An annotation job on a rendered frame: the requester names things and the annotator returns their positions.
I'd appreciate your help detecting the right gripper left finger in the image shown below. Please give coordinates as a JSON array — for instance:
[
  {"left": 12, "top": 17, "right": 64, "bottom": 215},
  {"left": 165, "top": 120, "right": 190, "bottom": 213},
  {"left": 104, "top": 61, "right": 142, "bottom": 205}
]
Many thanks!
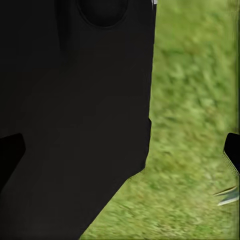
[{"left": 0, "top": 133, "right": 26, "bottom": 193}]

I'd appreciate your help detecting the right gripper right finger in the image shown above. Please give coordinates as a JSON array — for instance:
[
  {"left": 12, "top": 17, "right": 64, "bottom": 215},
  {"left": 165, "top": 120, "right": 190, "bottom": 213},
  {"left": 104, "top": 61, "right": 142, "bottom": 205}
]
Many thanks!
[{"left": 224, "top": 132, "right": 240, "bottom": 173}]

